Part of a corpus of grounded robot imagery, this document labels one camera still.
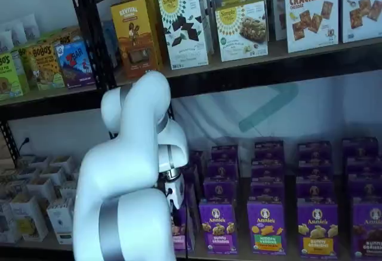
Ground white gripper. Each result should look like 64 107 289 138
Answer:
163 174 186 226

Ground purple box with pink patch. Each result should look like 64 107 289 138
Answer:
171 183 199 252

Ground purple Annie's box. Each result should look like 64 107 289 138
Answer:
251 159 285 184
347 173 382 202
298 140 332 162
342 137 379 159
295 177 335 205
207 159 239 181
203 179 239 202
211 145 239 162
346 156 380 177
249 182 287 204
254 140 285 162
297 159 334 180

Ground purple box with green patch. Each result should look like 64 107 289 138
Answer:
247 200 287 256

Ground white box with black label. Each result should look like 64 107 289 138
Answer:
47 198 75 246

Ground wooden shelf board under purple boxes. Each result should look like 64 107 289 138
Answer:
172 242 382 261

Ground wooden shelf board under white boxes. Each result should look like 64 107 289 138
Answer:
0 232 76 254

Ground purple box with yellow patch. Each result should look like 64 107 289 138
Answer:
297 202 340 257

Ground white box with yellow print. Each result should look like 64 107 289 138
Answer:
10 194 49 241

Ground wooden shelf board under cracker boxes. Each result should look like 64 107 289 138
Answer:
113 36 382 80

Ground wooden shelf board under Bobo's boxes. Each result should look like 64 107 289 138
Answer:
0 83 106 107

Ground blue Z Bar box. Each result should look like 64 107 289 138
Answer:
55 39 97 89

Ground Simple Mills dark cracker box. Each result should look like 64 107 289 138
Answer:
158 0 210 70
175 0 216 56

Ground purple box with brown patch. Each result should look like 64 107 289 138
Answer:
352 201 382 259

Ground yellow Bobo's box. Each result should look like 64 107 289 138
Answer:
26 44 66 91

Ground green Bobo's box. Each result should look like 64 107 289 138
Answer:
0 51 24 101
13 47 31 93

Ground red pretzel crackers box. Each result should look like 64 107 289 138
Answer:
270 0 288 41

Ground orange pretzel crackers cheddar box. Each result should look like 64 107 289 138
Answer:
283 0 340 54

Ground blue pretzel crackers box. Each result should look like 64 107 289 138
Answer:
341 0 382 44

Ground white snack bags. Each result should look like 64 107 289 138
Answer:
0 13 40 53

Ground black metal shelf frame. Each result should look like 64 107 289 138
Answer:
65 0 382 261

